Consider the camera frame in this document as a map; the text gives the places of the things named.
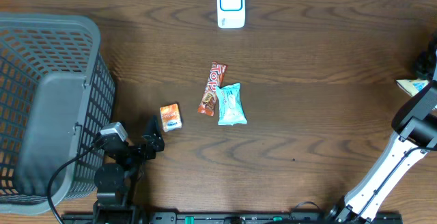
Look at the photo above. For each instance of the red Top chocolate bar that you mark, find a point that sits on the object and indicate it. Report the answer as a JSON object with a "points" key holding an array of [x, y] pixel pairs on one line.
{"points": [[215, 79]]}

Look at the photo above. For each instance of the small orange snack box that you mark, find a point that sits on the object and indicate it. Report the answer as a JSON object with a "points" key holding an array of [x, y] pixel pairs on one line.
{"points": [[170, 117]]}

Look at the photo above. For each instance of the mint white snack packet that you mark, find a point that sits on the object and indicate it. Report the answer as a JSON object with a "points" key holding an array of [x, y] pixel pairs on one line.
{"points": [[230, 105]]}

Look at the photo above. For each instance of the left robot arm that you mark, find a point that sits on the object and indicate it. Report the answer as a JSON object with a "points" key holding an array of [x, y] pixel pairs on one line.
{"points": [[116, 182]]}

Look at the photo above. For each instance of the white barcode scanner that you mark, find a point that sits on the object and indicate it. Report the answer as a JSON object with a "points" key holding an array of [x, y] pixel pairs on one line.
{"points": [[231, 14]]}

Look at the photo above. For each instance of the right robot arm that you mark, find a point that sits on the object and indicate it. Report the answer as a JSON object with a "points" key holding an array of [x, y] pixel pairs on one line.
{"points": [[414, 136]]}

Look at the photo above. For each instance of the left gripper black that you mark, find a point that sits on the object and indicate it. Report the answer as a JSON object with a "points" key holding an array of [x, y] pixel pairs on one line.
{"points": [[153, 145]]}

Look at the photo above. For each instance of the grey plastic shopping basket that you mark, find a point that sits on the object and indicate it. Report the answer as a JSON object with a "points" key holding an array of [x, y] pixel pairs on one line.
{"points": [[56, 94]]}

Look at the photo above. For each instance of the yellow red noodle packet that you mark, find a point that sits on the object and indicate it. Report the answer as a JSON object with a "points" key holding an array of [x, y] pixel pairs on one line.
{"points": [[412, 87]]}

